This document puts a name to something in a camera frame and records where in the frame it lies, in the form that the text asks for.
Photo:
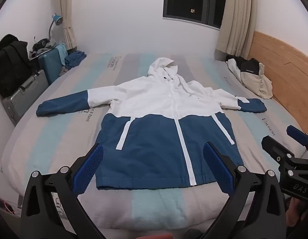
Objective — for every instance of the beige curtain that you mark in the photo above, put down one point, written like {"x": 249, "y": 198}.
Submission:
{"x": 236, "y": 25}
{"x": 66, "y": 17}

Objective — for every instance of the light teal cloth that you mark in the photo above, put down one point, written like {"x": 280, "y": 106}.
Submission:
{"x": 61, "y": 52}

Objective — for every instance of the striped bed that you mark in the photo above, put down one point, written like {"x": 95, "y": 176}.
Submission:
{"x": 69, "y": 139}

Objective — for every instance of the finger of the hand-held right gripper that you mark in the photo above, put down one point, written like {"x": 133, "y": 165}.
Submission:
{"x": 276, "y": 149}
{"x": 297, "y": 134}

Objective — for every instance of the grey cloth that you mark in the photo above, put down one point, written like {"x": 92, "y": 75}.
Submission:
{"x": 53, "y": 44}

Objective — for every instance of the beige and black jacket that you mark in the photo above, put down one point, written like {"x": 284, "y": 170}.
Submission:
{"x": 253, "y": 79}

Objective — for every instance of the black pouch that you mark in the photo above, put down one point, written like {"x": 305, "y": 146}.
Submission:
{"x": 41, "y": 43}

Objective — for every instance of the person's right hand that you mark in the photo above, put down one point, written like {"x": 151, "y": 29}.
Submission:
{"x": 295, "y": 211}

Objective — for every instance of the wooden headboard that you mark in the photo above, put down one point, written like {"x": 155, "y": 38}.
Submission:
{"x": 281, "y": 62}

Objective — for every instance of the blue desk lamp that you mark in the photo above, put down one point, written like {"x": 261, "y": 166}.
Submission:
{"x": 57, "y": 19}

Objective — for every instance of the blue and white hooded jacket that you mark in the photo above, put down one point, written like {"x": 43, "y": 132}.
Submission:
{"x": 149, "y": 142}

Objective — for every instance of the dark window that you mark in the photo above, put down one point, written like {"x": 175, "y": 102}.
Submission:
{"x": 184, "y": 0}

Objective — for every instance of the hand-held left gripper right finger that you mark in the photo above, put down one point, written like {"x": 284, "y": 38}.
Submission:
{"x": 218, "y": 169}

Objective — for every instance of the teal suitcase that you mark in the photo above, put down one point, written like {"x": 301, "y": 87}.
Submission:
{"x": 50, "y": 64}

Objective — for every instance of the silver suitcase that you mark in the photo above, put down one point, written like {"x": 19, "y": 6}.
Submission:
{"x": 26, "y": 92}

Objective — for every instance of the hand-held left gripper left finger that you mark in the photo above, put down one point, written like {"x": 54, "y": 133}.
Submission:
{"x": 90, "y": 169}

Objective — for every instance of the blue clothes pile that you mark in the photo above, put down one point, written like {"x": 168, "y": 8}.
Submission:
{"x": 74, "y": 58}

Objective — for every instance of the black backpack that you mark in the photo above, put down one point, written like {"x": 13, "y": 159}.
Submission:
{"x": 11, "y": 64}

